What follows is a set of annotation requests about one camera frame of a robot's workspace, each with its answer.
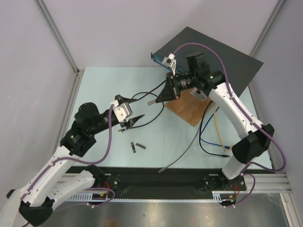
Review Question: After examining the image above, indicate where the silver transceiver plug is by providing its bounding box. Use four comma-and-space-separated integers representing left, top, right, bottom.
148, 100, 156, 105

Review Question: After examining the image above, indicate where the black transceiver plug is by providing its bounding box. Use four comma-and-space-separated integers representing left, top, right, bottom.
131, 142, 136, 153

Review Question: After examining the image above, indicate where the black transceiver plug slanted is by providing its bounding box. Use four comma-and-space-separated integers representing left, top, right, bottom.
136, 143, 146, 150

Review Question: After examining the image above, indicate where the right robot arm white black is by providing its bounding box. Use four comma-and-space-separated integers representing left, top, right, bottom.
156, 53, 274, 190

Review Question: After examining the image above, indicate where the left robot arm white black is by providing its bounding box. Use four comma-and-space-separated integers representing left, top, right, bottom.
0, 95, 141, 227

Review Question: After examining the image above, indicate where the wooden board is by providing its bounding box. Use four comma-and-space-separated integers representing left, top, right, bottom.
165, 88, 211, 127

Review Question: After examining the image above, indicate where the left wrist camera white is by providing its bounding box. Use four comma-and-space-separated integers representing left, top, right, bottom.
110, 99, 133, 123

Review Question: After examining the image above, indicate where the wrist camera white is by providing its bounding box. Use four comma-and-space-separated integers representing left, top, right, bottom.
162, 53, 177, 76
110, 99, 133, 123

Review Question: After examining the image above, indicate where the black cable with teal plug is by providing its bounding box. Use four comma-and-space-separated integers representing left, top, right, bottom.
118, 80, 168, 133

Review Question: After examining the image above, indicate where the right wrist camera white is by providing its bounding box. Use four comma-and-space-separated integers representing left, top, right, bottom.
162, 53, 177, 76

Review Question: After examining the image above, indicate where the grey metal switch mount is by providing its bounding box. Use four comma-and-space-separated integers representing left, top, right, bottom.
190, 88, 207, 102

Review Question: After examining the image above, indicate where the grey cable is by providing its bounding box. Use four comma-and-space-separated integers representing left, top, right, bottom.
158, 101, 214, 174

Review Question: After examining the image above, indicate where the black ethernet cable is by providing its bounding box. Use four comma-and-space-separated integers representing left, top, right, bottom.
198, 101, 230, 158

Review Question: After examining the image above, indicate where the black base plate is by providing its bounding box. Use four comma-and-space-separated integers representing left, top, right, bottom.
93, 167, 248, 201

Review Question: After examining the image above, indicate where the blue black network switch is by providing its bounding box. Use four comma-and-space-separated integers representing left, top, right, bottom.
155, 26, 263, 96

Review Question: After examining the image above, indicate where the blue ethernet cable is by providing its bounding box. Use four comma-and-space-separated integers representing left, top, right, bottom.
200, 111, 234, 151

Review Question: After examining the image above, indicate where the yellow ethernet cable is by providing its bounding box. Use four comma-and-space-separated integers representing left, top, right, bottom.
214, 106, 234, 152

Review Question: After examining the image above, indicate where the white slotted cable duct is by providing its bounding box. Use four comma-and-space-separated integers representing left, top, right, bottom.
67, 191, 108, 202

